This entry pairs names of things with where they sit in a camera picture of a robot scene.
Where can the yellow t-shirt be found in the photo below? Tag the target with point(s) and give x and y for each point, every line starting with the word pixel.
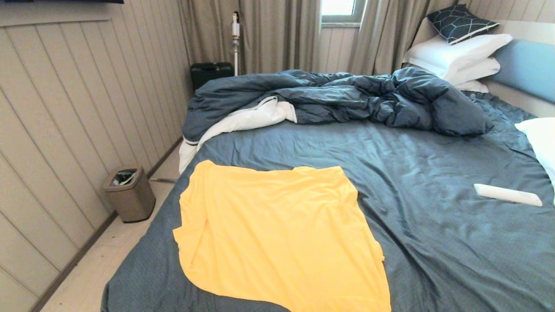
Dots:
pixel 282 238

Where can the crumpled dark blue duvet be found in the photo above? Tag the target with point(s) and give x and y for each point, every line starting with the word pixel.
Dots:
pixel 347 95

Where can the dark green suitcase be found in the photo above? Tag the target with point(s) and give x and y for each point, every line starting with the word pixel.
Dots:
pixel 210 73

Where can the grey metal rod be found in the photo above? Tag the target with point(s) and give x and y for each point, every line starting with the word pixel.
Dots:
pixel 164 180

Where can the beige curtain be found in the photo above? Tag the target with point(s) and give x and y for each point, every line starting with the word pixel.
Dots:
pixel 381 34
pixel 277 34

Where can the white stick vacuum cleaner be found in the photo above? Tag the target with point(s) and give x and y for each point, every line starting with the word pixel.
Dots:
pixel 235 30

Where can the brown trash bin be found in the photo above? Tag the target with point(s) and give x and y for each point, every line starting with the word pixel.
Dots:
pixel 132 203

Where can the crumpled bin bag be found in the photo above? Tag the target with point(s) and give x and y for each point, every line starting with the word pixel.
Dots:
pixel 123 177

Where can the blue bed sheet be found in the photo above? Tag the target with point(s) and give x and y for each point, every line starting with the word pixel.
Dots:
pixel 433 173

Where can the large white pillow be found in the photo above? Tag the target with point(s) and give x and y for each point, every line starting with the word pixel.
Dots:
pixel 455 52

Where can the dark patterned cushion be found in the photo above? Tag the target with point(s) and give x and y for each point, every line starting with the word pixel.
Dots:
pixel 457 24

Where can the white remote control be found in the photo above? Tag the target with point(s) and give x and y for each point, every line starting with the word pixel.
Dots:
pixel 505 195

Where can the blue headboard pad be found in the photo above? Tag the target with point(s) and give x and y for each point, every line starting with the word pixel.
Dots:
pixel 529 69

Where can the window with grey frame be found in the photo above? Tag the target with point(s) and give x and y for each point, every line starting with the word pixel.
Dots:
pixel 340 8

